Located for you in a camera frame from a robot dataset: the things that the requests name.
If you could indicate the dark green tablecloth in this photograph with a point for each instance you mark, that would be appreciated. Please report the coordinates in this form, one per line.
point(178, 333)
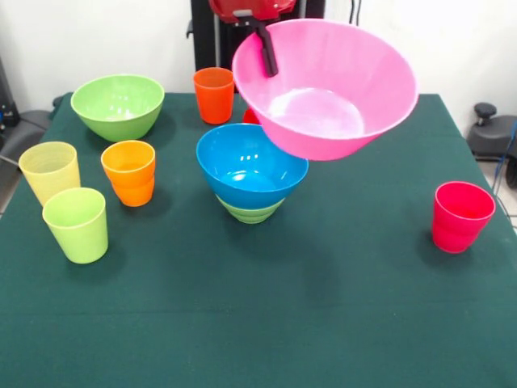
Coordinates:
point(258, 303)

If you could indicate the orange plastic cup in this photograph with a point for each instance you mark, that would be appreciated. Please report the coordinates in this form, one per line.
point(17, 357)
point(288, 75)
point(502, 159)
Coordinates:
point(129, 182)

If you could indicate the black equipment box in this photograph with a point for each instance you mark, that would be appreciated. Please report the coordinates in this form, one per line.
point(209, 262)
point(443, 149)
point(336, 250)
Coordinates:
point(6, 105)

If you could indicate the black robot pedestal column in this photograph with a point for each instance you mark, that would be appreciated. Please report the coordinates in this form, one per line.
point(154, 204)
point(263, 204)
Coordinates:
point(210, 40)

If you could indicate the red-orange plastic cup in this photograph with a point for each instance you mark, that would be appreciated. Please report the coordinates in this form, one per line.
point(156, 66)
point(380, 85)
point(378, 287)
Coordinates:
point(214, 101)

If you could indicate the light green plastic cup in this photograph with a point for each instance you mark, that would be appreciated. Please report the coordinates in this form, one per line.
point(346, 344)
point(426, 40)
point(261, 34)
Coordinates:
point(76, 230)

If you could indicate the grey rounded base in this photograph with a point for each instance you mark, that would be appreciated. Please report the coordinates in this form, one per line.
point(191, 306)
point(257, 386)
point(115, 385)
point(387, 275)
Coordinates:
point(24, 129)

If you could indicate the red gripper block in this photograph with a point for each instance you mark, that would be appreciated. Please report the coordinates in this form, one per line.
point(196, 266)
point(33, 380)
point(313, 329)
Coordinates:
point(258, 8)

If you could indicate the small green plastic bowl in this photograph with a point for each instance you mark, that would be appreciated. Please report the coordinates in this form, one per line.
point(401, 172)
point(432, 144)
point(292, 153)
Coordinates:
point(250, 214)

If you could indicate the large pink plastic bowl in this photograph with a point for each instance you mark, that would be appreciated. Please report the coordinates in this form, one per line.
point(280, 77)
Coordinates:
point(343, 81)

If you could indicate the magenta plastic cup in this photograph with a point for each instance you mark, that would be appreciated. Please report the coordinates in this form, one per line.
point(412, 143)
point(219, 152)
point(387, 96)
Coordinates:
point(460, 222)

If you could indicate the grey base with black knob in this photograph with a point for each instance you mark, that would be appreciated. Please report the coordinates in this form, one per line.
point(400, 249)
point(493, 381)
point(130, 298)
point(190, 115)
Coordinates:
point(490, 137)

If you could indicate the red plastic cup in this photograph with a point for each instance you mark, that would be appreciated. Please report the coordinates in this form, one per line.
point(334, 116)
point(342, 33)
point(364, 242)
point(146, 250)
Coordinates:
point(250, 117)

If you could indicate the yellow plastic cup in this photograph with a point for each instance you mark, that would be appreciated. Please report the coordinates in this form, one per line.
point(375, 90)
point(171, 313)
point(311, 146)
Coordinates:
point(48, 169)

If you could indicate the large green plastic bowl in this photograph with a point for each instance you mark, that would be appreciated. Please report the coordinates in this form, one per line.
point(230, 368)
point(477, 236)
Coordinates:
point(117, 121)

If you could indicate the blue plastic bowl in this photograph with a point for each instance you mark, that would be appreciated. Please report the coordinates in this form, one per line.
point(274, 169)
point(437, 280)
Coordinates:
point(242, 169)

